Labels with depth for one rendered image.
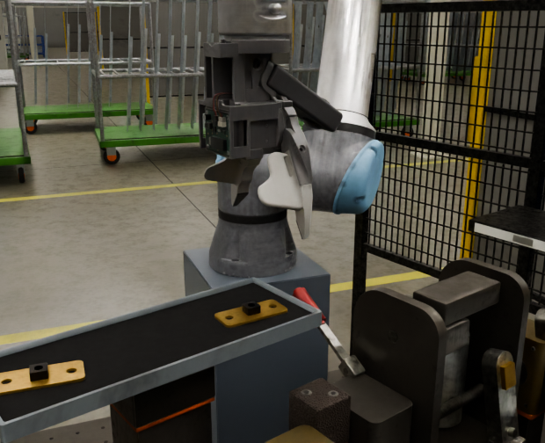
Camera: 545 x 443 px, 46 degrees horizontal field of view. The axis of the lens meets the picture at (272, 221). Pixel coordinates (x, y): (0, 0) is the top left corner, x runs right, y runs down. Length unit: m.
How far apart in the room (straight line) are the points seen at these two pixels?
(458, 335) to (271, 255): 0.37
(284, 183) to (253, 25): 0.16
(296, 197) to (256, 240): 0.38
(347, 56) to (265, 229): 0.30
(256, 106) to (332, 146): 0.33
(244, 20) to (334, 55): 0.39
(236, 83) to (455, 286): 0.36
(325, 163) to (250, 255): 0.19
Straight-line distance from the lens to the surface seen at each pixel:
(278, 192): 0.65
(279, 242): 1.04
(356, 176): 0.95
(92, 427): 1.43
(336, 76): 1.01
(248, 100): 0.67
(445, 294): 0.78
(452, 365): 0.88
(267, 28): 0.65
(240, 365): 1.06
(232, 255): 1.05
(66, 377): 0.67
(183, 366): 0.67
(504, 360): 0.86
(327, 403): 0.72
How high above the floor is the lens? 1.49
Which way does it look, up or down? 17 degrees down
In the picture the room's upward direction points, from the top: straight up
